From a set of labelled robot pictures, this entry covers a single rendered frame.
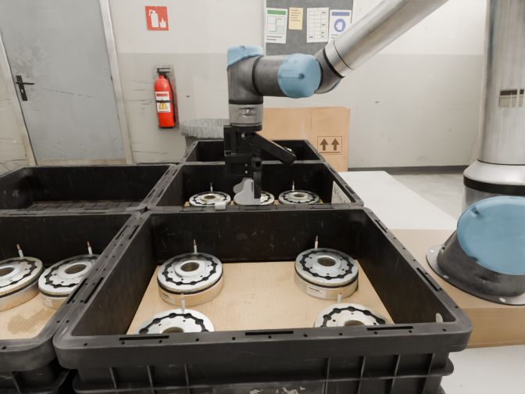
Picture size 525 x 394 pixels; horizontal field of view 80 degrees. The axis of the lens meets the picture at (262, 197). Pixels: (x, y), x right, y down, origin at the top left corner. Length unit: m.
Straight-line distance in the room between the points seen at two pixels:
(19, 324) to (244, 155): 0.47
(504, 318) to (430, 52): 3.54
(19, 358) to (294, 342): 0.24
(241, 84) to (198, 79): 2.85
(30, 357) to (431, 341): 0.37
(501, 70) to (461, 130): 3.90
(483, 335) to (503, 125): 0.38
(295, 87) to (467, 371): 0.56
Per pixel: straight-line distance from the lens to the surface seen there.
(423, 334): 0.35
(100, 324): 0.42
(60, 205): 0.99
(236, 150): 0.70
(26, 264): 0.66
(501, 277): 0.70
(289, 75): 0.60
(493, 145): 0.51
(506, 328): 0.73
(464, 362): 0.69
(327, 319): 0.45
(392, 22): 0.67
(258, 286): 0.54
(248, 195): 0.72
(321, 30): 3.60
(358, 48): 0.68
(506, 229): 0.51
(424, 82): 4.04
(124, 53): 3.65
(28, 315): 0.59
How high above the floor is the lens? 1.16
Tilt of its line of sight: 22 degrees down
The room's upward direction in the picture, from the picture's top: straight up
